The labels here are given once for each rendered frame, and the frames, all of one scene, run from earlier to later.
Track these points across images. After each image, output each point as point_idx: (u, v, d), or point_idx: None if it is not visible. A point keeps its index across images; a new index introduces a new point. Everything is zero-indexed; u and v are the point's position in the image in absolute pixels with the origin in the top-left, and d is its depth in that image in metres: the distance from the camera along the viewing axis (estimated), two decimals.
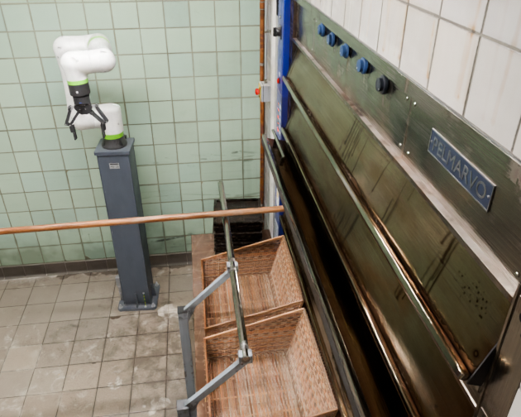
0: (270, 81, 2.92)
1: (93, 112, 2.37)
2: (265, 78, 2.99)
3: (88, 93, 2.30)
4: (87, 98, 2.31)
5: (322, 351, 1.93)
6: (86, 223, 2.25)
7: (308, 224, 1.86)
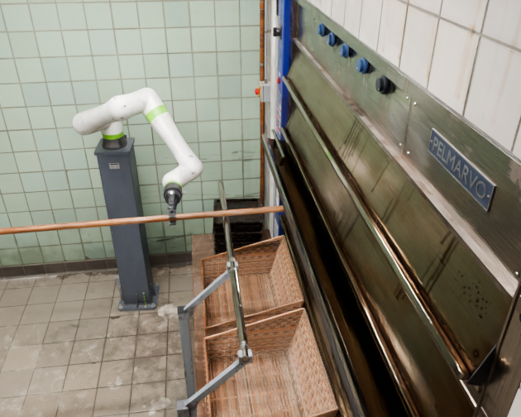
0: (270, 81, 2.92)
1: None
2: (265, 78, 2.99)
3: (167, 187, 2.48)
4: (168, 192, 2.46)
5: (322, 351, 1.93)
6: (86, 223, 2.25)
7: (308, 224, 1.86)
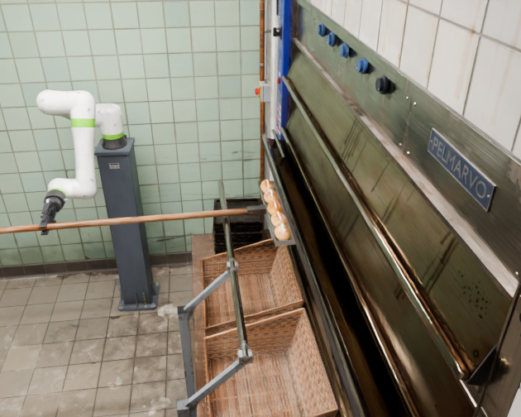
0: (270, 81, 2.92)
1: (50, 209, 2.32)
2: (265, 78, 2.99)
3: (47, 194, 2.40)
4: (47, 199, 2.38)
5: (322, 351, 1.93)
6: None
7: (308, 224, 1.86)
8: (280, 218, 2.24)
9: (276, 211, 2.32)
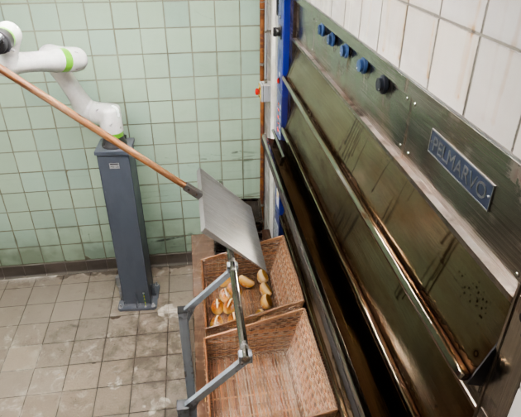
0: (270, 81, 2.92)
1: None
2: (265, 78, 2.99)
3: None
4: None
5: (322, 351, 1.93)
6: None
7: (308, 224, 1.86)
8: (215, 323, 2.50)
9: (227, 310, 2.61)
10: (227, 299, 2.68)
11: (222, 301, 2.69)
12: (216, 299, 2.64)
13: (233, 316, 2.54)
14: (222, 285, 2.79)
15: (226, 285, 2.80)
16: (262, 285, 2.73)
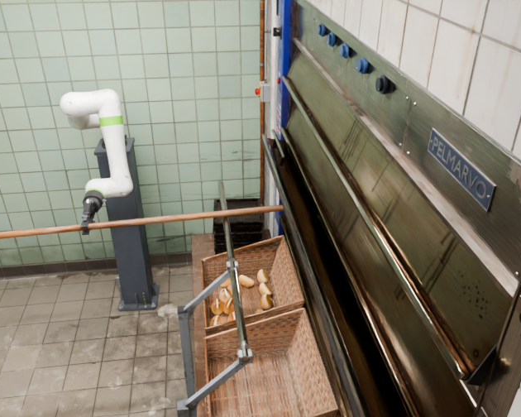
0: (270, 81, 2.92)
1: (89, 209, 2.35)
2: (265, 78, 2.99)
3: (87, 195, 2.43)
4: (86, 199, 2.42)
5: (322, 351, 1.93)
6: None
7: (308, 224, 1.86)
8: (215, 323, 2.50)
9: (227, 310, 2.61)
10: (227, 299, 2.68)
11: (222, 301, 2.69)
12: (216, 299, 2.64)
13: (233, 316, 2.54)
14: (222, 285, 2.79)
15: (226, 285, 2.80)
16: (261, 285, 2.73)
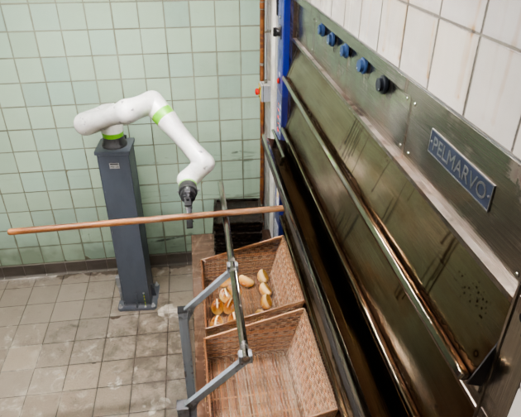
0: (270, 81, 2.92)
1: None
2: (265, 78, 2.99)
3: (183, 185, 2.48)
4: (183, 189, 2.46)
5: (322, 351, 1.93)
6: (103, 222, 2.26)
7: (308, 224, 1.86)
8: (215, 323, 2.50)
9: (227, 310, 2.61)
10: (227, 299, 2.68)
11: (222, 301, 2.69)
12: (216, 299, 2.64)
13: (233, 316, 2.54)
14: (222, 285, 2.79)
15: (226, 285, 2.80)
16: (261, 285, 2.73)
